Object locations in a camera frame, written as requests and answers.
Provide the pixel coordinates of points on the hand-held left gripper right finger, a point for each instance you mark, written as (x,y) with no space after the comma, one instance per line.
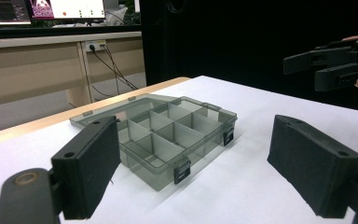
(310,161)

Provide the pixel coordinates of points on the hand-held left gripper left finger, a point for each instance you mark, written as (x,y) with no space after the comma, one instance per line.
(87,165)

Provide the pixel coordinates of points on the transparent grey plastic compartment box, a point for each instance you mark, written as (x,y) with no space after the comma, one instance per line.
(167,137)

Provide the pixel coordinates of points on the black curtain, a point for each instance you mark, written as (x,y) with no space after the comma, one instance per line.
(245,40)

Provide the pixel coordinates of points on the wooden office desk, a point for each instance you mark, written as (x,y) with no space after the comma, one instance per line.
(31,71)

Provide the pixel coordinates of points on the white power socket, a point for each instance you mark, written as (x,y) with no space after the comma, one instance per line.
(95,45)

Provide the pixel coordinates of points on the white screen computer monitor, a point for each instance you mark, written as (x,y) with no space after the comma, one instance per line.
(71,7)

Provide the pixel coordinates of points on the dark screen computer monitor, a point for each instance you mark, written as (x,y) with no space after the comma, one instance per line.
(3,11)

